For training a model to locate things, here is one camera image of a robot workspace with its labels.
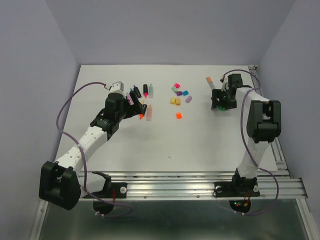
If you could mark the black highlighter purple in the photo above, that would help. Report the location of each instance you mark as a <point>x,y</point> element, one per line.
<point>137,91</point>

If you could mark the pastel pink highlighter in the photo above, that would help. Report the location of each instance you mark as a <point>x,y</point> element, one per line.
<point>128,96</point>

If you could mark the black highlighter orange cap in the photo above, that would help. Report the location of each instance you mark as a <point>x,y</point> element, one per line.
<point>144,108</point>

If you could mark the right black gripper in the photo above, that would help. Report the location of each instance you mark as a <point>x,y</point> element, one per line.
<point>217,93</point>

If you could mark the black highlighter green cap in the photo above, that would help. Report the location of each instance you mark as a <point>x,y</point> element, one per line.
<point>221,108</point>

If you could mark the pastel peach highlighter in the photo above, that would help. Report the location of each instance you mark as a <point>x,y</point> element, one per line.
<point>149,113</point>

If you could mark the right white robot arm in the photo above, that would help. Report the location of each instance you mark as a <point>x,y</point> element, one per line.
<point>260,120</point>

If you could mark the pastel green pen cap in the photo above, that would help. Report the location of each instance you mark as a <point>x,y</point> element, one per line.
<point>174,89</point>

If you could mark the orange pen cap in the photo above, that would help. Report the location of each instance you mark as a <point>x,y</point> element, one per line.
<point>178,115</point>

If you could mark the aluminium front rail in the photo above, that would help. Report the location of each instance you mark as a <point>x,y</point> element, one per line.
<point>181,206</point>

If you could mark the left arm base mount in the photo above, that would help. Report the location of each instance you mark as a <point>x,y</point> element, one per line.
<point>110,192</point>

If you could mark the pastel green highlighter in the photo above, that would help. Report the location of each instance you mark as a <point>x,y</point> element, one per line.
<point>150,91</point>

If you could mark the black highlighter pink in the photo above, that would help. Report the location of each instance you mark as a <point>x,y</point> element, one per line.
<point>145,90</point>

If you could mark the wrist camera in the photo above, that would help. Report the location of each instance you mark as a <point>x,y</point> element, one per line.
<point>116,87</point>
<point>225,85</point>

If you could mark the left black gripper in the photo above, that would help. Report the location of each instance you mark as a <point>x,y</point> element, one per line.
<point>137,106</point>

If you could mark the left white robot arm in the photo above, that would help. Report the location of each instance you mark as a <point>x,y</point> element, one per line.
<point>65,181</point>

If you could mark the pastel orange highlighter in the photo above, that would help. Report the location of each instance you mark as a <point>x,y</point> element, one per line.
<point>210,83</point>

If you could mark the pastel pink pen cap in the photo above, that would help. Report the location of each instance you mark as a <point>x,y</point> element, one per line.
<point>188,99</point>

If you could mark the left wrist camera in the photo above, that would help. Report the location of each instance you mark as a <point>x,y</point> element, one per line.
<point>116,87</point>

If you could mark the pastel peach pen cap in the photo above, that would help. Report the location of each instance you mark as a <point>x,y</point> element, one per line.
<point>177,101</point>

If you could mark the blue pen cap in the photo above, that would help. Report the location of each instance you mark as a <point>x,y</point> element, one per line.
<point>185,93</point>

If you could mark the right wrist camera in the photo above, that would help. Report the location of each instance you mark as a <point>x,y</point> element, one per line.
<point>225,85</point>

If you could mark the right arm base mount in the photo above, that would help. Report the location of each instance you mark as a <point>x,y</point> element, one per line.
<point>242,189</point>

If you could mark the pastel yellow pen cap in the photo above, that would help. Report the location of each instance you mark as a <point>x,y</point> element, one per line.
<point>173,100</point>

